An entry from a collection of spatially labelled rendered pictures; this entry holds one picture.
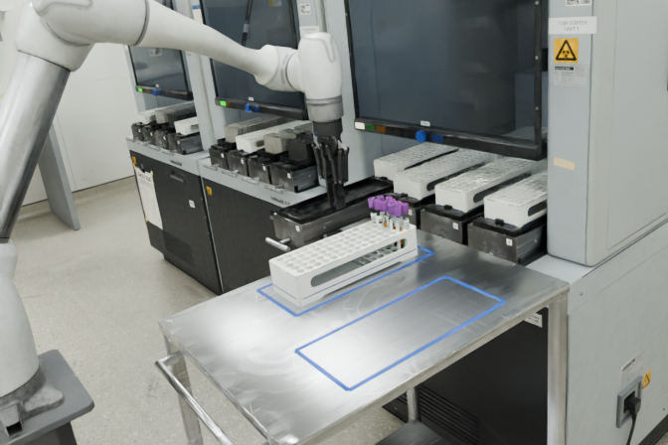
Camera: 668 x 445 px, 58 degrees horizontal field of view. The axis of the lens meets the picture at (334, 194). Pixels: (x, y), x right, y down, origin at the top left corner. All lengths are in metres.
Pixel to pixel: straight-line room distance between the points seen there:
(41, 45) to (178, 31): 0.26
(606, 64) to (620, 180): 0.27
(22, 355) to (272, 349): 0.46
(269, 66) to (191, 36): 0.32
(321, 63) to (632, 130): 0.70
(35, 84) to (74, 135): 3.63
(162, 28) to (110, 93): 3.77
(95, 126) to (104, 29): 3.80
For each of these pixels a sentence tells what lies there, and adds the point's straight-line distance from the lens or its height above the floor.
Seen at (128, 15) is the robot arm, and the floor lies 1.35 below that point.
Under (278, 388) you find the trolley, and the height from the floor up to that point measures 0.82.
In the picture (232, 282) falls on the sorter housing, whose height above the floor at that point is 0.20.
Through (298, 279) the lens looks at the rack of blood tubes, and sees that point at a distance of 1.09.
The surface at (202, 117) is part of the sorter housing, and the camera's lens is 2.67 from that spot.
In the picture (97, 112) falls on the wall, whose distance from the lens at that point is 5.00.
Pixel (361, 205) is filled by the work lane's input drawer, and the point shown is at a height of 0.80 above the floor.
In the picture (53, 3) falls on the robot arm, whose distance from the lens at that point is 1.21.
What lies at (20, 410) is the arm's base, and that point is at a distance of 1.25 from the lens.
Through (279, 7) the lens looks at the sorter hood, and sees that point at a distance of 1.98.
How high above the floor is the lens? 1.36
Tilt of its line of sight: 19 degrees down
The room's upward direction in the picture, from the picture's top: 7 degrees counter-clockwise
